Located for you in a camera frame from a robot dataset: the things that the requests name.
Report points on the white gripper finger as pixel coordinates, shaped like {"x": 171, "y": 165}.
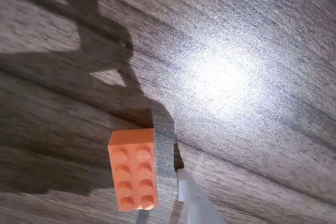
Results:
{"x": 194, "y": 197}

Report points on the orange lego block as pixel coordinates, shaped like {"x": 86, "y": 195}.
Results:
{"x": 134, "y": 171}

